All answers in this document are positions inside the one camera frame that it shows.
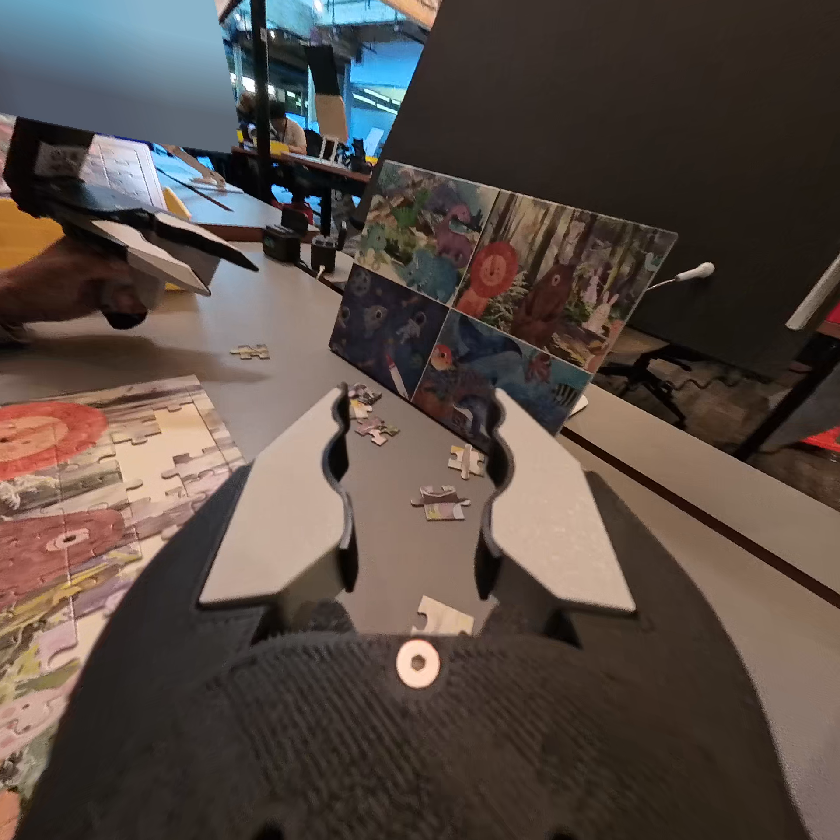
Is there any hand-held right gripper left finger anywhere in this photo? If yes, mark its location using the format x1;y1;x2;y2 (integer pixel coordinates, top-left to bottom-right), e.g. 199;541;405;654
197;384;361;627

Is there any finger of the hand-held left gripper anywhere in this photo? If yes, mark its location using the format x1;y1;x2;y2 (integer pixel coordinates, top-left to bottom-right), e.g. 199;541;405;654
88;218;212;298
152;209;260;287

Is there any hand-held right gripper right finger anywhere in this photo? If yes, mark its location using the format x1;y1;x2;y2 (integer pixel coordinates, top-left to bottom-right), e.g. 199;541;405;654
474;387;637;634

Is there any person's left hand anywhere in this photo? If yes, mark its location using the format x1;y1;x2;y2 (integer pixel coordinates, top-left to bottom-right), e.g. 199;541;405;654
0;235;148;329

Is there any yellow plastic bin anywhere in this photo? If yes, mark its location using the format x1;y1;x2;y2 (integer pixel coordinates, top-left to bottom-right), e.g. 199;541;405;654
0;187;193;290

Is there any thin black rod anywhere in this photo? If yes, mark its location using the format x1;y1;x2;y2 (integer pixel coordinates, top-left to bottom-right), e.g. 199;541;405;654
157;174;234;211

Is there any white printed sheet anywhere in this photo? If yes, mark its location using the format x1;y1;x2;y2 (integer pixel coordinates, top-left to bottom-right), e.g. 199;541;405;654
85;134;165;207

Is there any wooden stand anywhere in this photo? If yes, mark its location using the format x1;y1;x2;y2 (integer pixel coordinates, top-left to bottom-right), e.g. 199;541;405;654
174;147;227;188

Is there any white patterned puzzle piece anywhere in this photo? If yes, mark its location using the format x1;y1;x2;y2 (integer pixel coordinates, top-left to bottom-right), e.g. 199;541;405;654
448;444;490;480

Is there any dark purple puzzle piece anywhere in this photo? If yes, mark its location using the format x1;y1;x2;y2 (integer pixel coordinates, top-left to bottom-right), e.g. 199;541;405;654
411;484;472;521

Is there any green-tipped puzzle piece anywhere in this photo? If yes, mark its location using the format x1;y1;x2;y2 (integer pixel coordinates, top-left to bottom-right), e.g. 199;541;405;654
354;416;400;447

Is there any background desk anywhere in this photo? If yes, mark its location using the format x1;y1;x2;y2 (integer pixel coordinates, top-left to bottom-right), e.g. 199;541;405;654
233;146;371;185

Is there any plain white puzzle piece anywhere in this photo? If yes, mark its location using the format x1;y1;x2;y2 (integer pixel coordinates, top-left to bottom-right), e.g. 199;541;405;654
413;595;475;636

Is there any black pole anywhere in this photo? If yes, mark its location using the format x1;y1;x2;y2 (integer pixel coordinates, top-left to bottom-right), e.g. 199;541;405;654
251;0;273;201

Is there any office chair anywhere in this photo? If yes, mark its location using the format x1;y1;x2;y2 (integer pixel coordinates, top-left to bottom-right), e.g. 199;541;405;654
594;322;700;431

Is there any partly assembled jigsaw puzzle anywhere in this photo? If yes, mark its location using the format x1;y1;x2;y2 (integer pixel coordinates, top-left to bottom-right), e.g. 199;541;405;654
0;374;247;808

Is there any illustrated puzzle box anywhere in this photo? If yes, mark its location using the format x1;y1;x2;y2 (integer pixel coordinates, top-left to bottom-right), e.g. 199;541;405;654
328;159;679;454

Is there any white gooseneck microphone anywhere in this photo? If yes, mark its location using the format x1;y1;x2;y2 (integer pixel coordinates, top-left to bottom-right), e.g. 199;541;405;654
646;262;716;290

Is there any black partition panel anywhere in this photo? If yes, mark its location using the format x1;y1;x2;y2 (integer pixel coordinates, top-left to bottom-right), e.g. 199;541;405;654
354;0;840;382

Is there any black metal frame leg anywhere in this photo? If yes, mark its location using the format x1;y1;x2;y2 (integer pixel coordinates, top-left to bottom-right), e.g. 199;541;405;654
735;328;840;460

